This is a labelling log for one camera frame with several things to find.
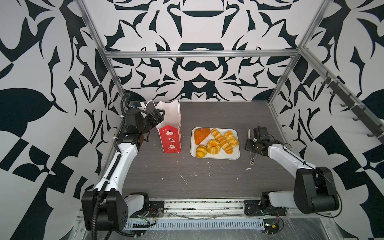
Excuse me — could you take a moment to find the glazed fake pastry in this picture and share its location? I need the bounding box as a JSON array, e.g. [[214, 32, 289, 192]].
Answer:
[[224, 131, 239, 148]]

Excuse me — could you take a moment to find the ridged orange fake bread loaf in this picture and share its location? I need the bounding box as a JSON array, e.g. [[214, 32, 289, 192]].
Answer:
[[211, 129, 233, 154]]

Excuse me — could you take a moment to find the red white paper bag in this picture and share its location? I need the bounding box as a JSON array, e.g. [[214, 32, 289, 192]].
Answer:
[[143, 100, 182, 154]]

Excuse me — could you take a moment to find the yellow fake bread piece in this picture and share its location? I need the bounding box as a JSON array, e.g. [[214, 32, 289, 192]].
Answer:
[[196, 145, 208, 159]]

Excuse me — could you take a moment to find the orange fake croissant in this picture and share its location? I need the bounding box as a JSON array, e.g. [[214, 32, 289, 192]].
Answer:
[[194, 128, 211, 145]]

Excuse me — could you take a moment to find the yellow fake bread roll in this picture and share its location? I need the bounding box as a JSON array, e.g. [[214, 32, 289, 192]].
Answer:
[[206, 139, 222, 155]]

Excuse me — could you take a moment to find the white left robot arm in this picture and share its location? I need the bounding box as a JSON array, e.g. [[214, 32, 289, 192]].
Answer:
[[81, 108, 165, 239]]

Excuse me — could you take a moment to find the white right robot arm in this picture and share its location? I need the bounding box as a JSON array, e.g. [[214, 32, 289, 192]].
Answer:
[[245, 127, 343, 217]]

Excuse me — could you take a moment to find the small electronics board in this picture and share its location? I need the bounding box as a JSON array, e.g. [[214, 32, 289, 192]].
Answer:
[[263, 219, 284, 236]]

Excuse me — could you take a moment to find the black corrugated cable hose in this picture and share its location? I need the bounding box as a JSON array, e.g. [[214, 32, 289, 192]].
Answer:
[[89, 93, 151, 240]]

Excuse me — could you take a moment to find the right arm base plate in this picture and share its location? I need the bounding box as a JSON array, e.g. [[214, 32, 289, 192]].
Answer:
[[244, 198, 287, 217]]

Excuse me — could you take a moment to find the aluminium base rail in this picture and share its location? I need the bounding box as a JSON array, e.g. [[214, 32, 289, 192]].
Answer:
[[77, 196, 331, 221]]

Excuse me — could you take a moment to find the white slotted cable duct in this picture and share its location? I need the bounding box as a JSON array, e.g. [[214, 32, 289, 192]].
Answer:
[[124, 219, 265, 231]]

